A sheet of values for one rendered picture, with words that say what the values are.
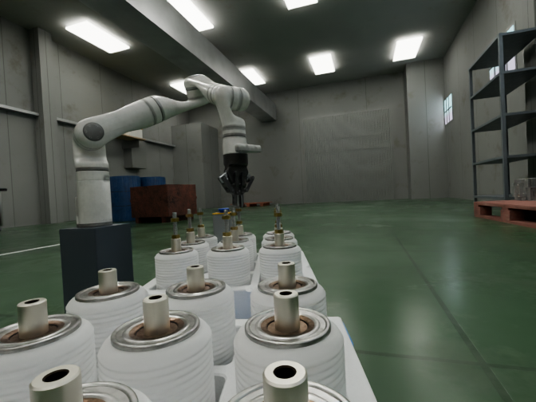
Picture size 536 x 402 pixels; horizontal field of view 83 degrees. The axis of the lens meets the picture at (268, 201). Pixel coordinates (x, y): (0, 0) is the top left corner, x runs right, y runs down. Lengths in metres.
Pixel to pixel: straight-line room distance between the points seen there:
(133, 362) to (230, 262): 0.41
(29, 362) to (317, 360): 0.23
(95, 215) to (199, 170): 10.46
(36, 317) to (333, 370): 0.26
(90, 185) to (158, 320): 0.79
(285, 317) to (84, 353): 0.19
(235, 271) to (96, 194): 0.55
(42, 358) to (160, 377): 0.10
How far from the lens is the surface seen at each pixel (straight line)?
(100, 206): 1.05
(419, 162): 10.67
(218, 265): 0.67
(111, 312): 0.43
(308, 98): 11.86
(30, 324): 0.36
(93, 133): 1.06
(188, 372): 0.29
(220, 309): 0.39
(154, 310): 0.30
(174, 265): 0.69
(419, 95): 11.03
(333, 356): 0.27
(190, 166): 11.67
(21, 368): 0.34
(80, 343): 0.35
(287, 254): 0.65
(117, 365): 0.29
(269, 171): 11.74
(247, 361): 0.26
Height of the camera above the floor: 0.37
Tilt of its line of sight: 1 degrees down
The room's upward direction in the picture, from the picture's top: 3 degrees counter-clockwise
